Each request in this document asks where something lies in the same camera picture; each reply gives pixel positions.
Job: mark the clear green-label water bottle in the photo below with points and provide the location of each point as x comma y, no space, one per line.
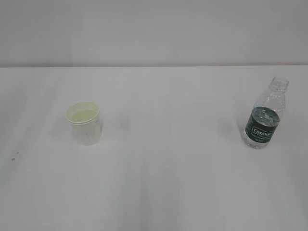
266,114

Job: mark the white paper cup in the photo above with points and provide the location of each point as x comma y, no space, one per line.
84,119

